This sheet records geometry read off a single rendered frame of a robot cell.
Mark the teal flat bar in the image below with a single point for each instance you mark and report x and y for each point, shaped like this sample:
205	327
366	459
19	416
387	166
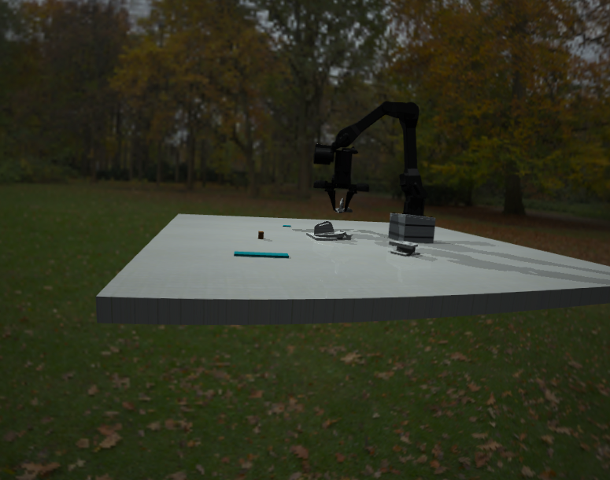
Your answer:
250	254

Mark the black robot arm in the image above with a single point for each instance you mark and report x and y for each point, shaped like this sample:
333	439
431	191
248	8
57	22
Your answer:
410	180

